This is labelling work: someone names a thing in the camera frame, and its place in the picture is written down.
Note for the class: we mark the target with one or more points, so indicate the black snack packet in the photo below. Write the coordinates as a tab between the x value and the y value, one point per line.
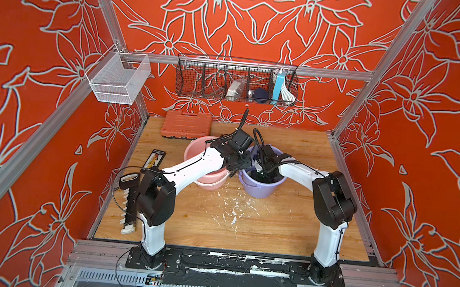
154	159

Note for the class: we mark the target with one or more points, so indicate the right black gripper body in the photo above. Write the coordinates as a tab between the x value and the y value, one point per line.
262	176

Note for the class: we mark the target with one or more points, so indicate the grey wrapped package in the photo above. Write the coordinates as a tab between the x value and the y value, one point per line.
235	90

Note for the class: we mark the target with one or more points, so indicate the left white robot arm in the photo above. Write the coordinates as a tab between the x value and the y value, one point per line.
156	194

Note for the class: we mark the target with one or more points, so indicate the black wire wall basket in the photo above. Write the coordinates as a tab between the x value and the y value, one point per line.
208	77

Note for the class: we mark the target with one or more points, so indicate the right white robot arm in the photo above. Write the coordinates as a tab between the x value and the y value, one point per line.
333	205

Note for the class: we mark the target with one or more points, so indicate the dark blue round object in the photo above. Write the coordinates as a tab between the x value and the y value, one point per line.
260	96

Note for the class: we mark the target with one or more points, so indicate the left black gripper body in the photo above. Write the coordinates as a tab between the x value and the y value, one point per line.
245	161

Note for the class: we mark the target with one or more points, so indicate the red plastic tool case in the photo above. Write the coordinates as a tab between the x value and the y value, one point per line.
184	125

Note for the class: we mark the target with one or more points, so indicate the white mesh wall basket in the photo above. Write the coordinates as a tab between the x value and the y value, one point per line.
111	82

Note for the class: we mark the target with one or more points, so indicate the purple plastic bucket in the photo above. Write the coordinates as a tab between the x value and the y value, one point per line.
256	182

